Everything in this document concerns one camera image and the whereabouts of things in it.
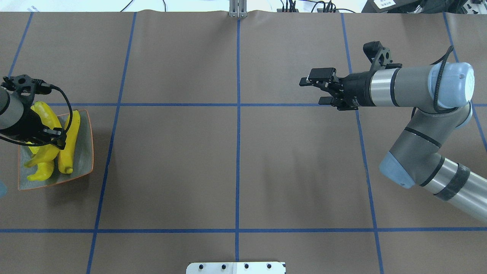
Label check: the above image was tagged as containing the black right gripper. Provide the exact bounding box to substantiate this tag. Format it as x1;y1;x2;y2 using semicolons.
299;68;372;111

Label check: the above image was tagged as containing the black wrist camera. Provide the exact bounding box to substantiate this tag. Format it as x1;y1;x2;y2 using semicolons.
1;74;52;101
363;41;403;73

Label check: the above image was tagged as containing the black box white label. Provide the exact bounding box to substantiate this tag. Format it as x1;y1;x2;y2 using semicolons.
361;0;423;13

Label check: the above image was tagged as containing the grey square plate orange rim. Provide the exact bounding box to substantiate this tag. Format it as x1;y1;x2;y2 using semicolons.
18;109;94;191

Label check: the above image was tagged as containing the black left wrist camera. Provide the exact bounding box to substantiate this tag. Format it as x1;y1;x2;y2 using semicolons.
1;74;52;101

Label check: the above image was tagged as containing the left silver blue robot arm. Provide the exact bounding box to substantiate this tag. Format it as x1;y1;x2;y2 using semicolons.
1;84;73;150

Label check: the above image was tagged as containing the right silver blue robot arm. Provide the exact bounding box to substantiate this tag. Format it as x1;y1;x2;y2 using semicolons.
299;63;486;222

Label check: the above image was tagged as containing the aluminium frame post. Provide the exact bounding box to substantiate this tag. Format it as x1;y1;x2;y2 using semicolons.
228;0;248;19

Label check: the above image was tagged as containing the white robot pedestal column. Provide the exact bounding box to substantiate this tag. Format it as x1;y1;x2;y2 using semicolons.
186;261;287;274

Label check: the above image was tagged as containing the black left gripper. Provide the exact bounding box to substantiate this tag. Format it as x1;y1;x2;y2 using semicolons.
1;110;67;150

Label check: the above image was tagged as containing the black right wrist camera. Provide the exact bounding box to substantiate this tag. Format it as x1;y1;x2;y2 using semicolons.
363;41;403;73

